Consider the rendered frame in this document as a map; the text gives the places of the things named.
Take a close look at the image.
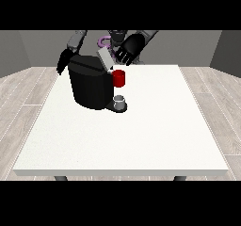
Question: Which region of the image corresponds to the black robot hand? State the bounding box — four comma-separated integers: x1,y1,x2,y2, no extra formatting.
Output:
56,48,73,76
114,33,146,67

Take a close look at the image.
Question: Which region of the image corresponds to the pale grey machine lid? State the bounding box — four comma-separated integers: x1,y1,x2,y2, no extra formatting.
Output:
96,46,116,72

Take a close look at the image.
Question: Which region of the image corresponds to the red pod holder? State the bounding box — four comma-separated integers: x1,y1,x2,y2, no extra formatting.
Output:
112,69,126,89

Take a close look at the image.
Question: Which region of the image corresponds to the black coffee machine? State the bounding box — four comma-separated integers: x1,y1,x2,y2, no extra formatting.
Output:
67,55,128,113

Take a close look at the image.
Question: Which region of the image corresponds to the small grey cup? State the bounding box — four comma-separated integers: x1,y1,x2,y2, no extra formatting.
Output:
113,94,127,111

